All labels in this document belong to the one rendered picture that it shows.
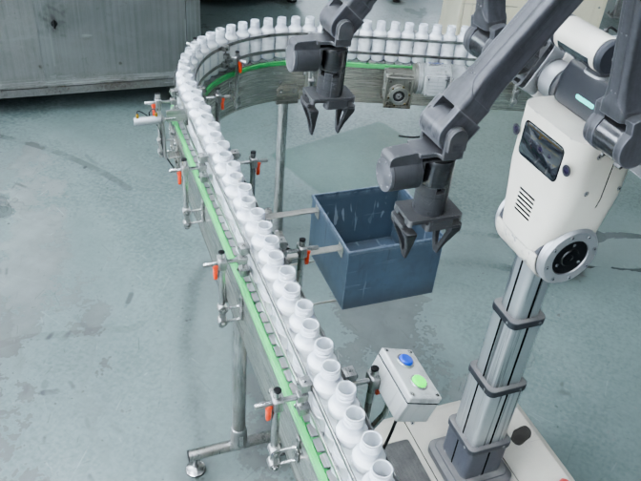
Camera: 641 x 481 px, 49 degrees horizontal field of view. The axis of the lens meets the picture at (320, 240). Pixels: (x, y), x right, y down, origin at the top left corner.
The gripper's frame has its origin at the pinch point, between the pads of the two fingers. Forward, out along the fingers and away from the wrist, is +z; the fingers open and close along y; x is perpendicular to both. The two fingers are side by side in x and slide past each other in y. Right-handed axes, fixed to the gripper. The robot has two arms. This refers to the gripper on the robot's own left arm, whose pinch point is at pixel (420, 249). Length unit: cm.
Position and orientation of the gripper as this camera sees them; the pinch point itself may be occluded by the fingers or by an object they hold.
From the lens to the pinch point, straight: 126.7
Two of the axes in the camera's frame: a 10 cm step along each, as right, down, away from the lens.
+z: -0.8, 8.0, 6.0
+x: -3.4, -5.8, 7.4
